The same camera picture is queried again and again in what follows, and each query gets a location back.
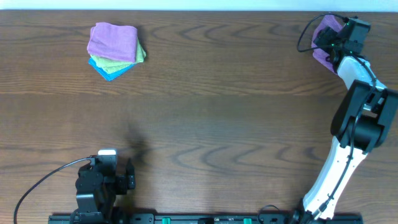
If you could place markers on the folded green cloth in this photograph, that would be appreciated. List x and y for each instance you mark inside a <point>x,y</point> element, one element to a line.
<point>111,66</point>

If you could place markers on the folded blue cloth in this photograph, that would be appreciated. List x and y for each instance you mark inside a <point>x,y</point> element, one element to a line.
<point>109,76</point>

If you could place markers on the folded purple cloth on stack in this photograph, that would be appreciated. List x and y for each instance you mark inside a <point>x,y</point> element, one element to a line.
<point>113,42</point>

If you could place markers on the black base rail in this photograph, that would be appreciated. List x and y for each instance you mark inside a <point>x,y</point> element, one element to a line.
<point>267,218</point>

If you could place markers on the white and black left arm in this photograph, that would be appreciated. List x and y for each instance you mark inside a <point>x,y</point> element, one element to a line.
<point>97,186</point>

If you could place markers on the purple microfiber cloth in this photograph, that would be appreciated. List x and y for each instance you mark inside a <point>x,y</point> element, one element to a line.
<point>321,54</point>

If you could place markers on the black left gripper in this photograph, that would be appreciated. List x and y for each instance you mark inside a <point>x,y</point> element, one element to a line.
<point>123,181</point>

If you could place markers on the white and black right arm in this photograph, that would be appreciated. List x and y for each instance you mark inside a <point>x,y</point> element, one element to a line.
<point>361,122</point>

